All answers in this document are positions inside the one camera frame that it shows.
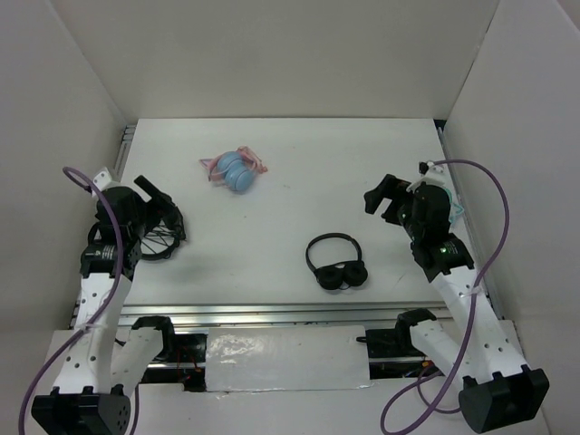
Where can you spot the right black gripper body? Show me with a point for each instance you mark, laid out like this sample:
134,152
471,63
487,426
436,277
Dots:
412,226

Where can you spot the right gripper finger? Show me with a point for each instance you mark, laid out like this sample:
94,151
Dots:
374,197
391,216

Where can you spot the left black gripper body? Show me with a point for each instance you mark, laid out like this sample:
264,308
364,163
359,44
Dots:
150,213

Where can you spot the blue pink cat-ear headphones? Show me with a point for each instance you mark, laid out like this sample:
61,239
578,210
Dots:
235,169

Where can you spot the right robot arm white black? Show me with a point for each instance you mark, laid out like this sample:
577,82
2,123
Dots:
495,385

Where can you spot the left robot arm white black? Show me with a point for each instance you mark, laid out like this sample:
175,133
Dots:
90,384

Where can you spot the teal cat-ear headphones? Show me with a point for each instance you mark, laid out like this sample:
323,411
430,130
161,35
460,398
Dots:
456,209

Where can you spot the black folded headphones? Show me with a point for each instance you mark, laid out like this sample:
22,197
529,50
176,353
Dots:
349,273

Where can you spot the white foil-taped cover plate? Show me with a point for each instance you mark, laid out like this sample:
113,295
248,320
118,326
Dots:
299,358

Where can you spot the black headphones with wrapped cable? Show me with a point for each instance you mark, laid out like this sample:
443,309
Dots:
165,235

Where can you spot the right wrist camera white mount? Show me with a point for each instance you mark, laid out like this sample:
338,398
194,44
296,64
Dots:
429,174

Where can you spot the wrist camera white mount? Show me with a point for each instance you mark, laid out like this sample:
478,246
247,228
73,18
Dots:
429,174
105,179

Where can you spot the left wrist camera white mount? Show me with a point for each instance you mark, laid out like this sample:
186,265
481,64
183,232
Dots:
105,179

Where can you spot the aluminium rail frame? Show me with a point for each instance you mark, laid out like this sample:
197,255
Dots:
243,262

